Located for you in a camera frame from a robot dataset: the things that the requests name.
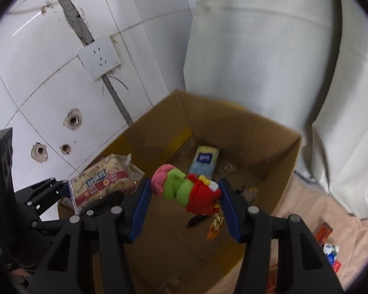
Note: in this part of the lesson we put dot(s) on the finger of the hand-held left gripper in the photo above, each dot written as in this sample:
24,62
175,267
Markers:
105,201
46,190

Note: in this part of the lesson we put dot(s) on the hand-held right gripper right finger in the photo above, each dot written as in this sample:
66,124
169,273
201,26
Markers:
230,211

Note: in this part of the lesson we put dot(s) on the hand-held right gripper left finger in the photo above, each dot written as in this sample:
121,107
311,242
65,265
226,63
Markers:
141,208

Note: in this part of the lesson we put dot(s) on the cracker snack packet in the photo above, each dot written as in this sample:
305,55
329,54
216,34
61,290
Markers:
104,180

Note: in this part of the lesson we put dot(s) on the green and red plush toy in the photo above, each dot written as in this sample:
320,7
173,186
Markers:
199,196

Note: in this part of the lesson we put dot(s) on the brown cardboard box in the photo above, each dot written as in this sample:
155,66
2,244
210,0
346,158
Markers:
233,134

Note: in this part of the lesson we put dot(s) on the black pen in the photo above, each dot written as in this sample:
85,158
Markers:
196,220

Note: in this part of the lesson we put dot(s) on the blue tissue pack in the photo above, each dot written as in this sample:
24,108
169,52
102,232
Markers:
204,159

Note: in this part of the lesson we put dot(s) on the orange and brown chocolate bar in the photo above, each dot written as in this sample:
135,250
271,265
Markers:
323,232

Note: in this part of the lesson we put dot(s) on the blue and white cookie packet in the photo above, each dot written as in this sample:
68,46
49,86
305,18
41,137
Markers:
329,251

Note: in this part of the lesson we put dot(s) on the small red packet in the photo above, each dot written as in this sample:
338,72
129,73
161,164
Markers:
336,266

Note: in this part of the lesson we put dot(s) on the white curtain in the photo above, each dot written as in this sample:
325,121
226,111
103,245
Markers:
263,52

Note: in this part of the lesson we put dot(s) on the white wall socket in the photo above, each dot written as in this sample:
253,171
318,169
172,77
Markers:
99,56

